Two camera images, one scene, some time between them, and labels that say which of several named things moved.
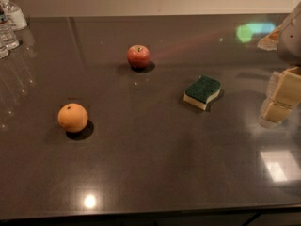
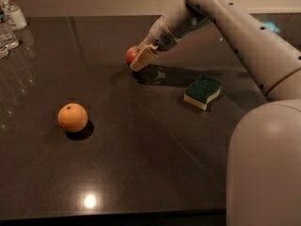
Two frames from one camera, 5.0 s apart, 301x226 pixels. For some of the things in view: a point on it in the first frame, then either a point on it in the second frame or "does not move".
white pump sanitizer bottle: (14, 14) does not move
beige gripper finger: (287, 95) to (147, 56)
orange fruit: (72, 118) does not move
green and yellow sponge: (198, 93) does not move
